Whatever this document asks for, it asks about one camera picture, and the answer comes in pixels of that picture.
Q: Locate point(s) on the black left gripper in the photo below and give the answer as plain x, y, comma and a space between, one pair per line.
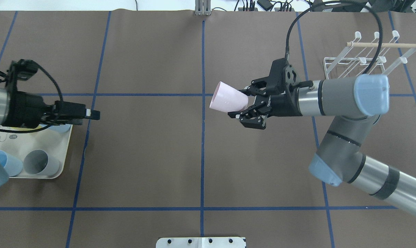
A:
26, 107

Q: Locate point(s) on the cream serving tray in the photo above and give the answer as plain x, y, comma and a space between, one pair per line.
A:
19, 145

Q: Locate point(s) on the light blue plastic cup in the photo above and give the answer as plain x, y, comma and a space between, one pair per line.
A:
61, 128

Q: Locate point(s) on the black power adapter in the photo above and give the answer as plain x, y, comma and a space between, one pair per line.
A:
266, 5

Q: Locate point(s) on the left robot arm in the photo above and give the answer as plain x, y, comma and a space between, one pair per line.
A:
4, 106

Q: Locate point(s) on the grey plastic cup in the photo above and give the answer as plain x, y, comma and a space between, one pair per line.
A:
40, 163

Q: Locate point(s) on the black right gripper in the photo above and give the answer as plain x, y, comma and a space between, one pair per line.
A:
285, 104

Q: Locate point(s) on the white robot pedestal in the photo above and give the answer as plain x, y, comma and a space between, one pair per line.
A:
201, 242

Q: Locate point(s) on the aluminium frame post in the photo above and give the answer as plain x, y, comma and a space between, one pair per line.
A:
203, 8

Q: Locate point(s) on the white wire cup rack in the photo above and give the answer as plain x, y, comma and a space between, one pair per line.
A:
357, 55

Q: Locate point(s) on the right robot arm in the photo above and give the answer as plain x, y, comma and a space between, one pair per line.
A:
356, 103

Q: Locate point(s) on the pink plastic cup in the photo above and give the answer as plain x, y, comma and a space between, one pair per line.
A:
228, 99

